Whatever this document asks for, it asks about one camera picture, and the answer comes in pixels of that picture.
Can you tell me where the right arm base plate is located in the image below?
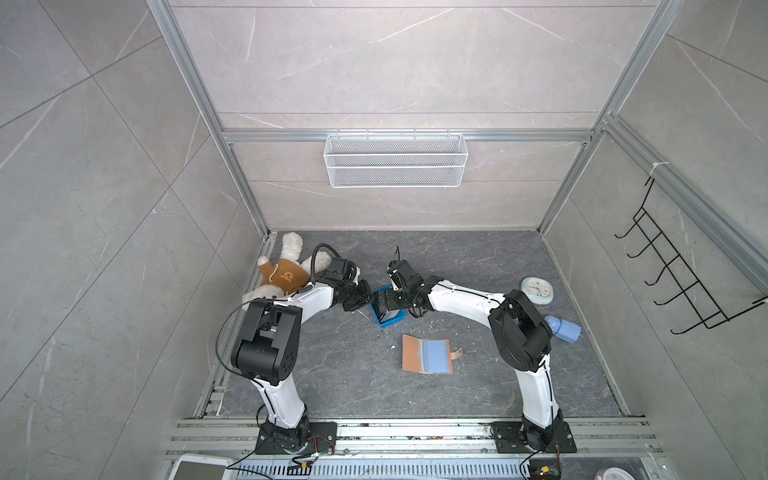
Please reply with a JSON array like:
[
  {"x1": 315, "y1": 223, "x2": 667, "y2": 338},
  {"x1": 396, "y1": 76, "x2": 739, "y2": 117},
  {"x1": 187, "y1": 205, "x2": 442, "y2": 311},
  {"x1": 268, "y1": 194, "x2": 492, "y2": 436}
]
[{"x1": 490, "y1": 419, "x2": 577, "y2": 454}]

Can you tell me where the blue dish brush toy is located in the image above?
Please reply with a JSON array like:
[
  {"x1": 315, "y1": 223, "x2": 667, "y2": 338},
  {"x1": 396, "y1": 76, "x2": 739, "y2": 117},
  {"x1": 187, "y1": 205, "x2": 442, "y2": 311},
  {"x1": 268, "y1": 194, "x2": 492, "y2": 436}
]
[{"x1": 545, "y1": 316, "x2": 582, "y2": 344}]

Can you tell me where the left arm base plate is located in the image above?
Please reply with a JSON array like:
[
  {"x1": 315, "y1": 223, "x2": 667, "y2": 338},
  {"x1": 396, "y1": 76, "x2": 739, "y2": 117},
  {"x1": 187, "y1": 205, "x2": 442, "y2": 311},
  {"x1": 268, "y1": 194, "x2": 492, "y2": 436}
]
[{"x1": 255, "y1": 419, "x2": 338, "y2": 455}]

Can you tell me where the stack of credit cards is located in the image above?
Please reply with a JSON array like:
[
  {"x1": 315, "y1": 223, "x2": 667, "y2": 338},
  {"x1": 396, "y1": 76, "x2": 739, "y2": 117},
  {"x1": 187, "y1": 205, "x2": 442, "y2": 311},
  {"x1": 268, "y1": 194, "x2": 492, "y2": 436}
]
[{"x1": 371, "y1": 288, "x2": 400, "y2": 325}]

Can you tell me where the white teddy bear brown shirt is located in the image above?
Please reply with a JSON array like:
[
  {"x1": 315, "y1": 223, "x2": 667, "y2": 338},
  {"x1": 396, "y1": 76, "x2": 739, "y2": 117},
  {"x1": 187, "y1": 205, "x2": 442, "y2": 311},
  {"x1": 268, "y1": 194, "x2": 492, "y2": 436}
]
[{"x1": 241, "y1": 232, "x2": 312, "y2": 302}]

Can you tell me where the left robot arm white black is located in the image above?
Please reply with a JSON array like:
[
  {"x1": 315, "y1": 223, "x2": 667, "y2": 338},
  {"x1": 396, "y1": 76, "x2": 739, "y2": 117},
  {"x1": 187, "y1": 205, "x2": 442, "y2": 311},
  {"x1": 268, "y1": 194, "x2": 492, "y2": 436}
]
[{"x1": 216, "y1": 243, "x2": 372, "y2": 449}]

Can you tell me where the black wire hook rack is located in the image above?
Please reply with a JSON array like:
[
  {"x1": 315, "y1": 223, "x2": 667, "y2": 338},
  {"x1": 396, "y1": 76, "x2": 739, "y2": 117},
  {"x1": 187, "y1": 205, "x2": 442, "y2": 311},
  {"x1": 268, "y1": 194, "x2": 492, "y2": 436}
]
[{"x1": 614, "y1": 177, "x2": 767, "y2": 336}]

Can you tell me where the tan leather card holder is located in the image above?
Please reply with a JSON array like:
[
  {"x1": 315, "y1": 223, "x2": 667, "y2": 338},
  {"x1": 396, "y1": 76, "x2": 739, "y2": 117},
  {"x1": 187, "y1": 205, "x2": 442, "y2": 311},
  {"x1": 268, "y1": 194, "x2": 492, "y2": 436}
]
[{"x1": 402, "y1": 335, "x2": 463, "y2": 374}]

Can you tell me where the white wire mesh basket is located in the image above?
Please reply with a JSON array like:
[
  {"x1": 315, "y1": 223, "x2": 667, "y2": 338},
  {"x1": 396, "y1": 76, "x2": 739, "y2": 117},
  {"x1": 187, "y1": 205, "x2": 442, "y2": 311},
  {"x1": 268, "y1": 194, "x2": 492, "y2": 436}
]
[{"x1": 323, "y1": 133, "x2": 469, "y2": 188}]

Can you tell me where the blue card box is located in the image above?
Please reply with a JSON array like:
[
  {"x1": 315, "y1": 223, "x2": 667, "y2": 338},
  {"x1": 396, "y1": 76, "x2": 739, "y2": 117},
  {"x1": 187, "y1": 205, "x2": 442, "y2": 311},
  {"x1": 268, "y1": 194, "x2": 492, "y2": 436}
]
[{"x1": 370, "y1": 286, "x2": 406, "y2": 328}]

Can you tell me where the pink white round object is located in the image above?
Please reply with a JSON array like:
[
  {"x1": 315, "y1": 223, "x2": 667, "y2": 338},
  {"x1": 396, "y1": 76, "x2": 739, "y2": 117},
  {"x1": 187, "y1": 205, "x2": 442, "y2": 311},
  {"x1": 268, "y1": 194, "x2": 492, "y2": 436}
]
[{"x1": 595, "y1": 467, "x2": 635, "y2": 480}]

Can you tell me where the white round clock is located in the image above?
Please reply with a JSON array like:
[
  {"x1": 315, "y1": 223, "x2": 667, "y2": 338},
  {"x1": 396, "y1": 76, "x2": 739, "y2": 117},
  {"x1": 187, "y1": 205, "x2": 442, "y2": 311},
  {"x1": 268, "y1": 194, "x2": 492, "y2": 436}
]
[{"x1": 520, "y1": 276, "x2": 554, "y2": 306}]

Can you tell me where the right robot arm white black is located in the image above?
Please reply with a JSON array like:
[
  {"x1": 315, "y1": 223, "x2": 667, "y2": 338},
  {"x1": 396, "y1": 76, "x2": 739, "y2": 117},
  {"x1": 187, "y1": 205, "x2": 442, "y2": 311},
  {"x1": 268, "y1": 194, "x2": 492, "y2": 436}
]
[{"x1": 374, "y1": 260, "x2": 563, "y2": 451}]

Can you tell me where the aluminium rail front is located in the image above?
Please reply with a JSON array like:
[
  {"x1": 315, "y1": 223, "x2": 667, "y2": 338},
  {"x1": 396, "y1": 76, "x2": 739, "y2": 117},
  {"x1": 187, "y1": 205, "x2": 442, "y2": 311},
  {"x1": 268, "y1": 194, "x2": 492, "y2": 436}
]
[{"x1": 162, "y1": 417, "x2": 675, "y2": 479}]

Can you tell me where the white tablet device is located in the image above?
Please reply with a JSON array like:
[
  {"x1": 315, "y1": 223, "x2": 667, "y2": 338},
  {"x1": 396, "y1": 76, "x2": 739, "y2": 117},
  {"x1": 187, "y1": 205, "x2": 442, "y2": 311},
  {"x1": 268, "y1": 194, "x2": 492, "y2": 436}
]
[{"x1": 168, "y1": 453, "x2": 237, "y2": 480}]

